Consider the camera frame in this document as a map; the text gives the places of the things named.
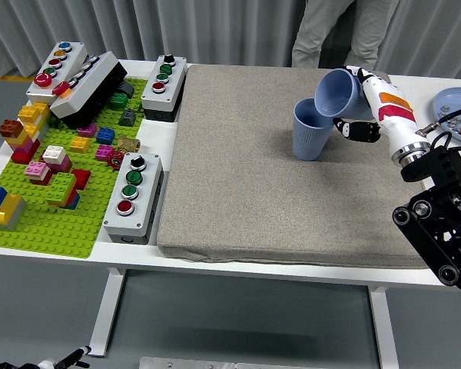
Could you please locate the five-button grey control box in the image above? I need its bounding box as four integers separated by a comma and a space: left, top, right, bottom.
25, 41, 89, 107

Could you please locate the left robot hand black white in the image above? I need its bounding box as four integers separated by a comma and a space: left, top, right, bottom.
0, 345, 92, 369

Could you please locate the blue ribbed cup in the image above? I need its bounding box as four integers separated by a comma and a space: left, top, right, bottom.
313, 68, 376, 122
293, 98, 333, 161

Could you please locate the yellow toy brick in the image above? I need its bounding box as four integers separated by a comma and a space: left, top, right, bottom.
69, 136, 91, 154

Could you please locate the green toy brick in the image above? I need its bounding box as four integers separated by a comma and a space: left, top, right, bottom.
109, 91, 130, 108

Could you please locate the person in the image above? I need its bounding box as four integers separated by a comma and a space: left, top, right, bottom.
290, 0, 400, 72

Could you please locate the green orange brick stack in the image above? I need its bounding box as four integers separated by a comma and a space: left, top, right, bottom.
45, 171, 81, 211

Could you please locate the brass valve with red handle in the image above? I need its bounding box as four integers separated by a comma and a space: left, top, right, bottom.
108, 135, 141, 169

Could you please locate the blue toy brick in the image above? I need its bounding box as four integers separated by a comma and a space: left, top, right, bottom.
95, 127, 116, 145

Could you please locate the grey pleated curtain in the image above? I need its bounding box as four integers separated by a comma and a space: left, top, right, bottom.
0, 0, 461, 81

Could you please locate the red toy brick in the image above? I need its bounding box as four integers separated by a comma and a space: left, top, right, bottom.
71, 168, 92, 191

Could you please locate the blue plate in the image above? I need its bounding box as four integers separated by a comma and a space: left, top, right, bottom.
432, 87, 461, 146

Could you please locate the grey-brown mat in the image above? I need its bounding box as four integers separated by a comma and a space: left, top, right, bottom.
156, 63, 433, 269

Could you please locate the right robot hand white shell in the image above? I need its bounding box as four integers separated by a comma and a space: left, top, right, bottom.
332, 65, 427, 155

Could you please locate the blue yellow grey brick stack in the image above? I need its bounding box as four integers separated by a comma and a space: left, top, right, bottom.
0, 184, 27, 231

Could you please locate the dark grey arched brick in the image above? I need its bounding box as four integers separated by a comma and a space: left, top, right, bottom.
114, 81, 135, 99

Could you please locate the white table leg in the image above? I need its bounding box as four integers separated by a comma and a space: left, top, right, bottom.
367, 284, 400, 369
88, 267, 127, 357

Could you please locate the tilted grey button box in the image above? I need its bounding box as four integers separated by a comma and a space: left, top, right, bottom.
49, 51, 128, 128

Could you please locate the dark grey sloped brick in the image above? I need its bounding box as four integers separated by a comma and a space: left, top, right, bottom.
118, 108, 137, 127

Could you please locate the white magenta brick stack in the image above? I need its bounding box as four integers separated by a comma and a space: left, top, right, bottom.
41, 145, 73, 174

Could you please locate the pink white red brick stack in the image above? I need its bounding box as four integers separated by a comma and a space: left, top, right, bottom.
25, 160, 54, 187

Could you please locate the green brick baseplate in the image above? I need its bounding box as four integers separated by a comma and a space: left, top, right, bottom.
0, 78, 149, 260

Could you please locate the four-button grey control box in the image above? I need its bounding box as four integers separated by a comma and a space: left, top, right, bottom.
102, 151, 164, 245
141, 54, 188, 123

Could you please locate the brown yellow pink brick tower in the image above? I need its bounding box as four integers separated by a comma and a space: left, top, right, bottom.
0, 101, 51, 165

